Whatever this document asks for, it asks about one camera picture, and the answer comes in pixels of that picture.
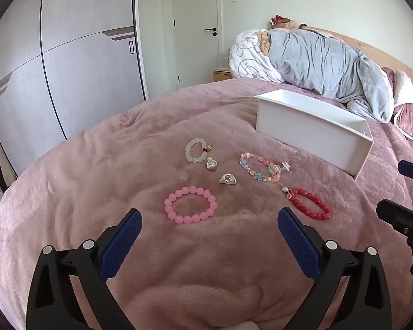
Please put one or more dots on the grey blanket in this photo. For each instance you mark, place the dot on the grey blanket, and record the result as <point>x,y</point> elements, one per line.
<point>323,65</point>

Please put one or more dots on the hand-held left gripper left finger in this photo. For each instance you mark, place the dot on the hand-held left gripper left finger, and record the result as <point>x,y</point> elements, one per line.
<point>120,244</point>

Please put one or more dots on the wooden nightstand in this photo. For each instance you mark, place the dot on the wooden nightstand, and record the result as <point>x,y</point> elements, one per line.
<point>222,74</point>

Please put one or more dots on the white rectangular box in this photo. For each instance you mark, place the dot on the white rectangular box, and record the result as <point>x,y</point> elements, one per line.
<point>306,134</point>

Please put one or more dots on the pink plush bed blanket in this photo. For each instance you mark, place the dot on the pink plush bed blanket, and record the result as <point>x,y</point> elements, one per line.
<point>192,264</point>

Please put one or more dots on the white door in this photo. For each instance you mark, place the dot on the white door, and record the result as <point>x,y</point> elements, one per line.
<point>196,58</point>

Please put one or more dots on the pearl earring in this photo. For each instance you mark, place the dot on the pearl earring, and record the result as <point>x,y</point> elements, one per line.
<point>210,165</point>

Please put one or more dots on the white printed pillow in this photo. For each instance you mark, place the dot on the white printed pillow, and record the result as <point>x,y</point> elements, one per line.
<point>247,58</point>

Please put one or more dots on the grey sliding door wardrobe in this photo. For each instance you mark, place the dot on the grey sliding door wardrobe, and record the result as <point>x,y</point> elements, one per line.
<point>89,75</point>

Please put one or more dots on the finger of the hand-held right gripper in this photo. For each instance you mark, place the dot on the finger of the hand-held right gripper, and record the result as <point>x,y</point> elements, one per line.
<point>411,170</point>
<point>395,215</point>

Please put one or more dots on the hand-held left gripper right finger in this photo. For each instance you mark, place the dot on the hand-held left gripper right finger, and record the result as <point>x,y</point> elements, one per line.
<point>299,240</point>

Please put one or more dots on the wooden headboard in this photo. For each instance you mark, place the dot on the wooden headboard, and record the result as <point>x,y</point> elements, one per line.
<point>382,55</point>

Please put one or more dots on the plush toy with red bow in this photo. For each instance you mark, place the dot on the plush toy with red bow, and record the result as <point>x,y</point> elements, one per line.
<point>278,20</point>

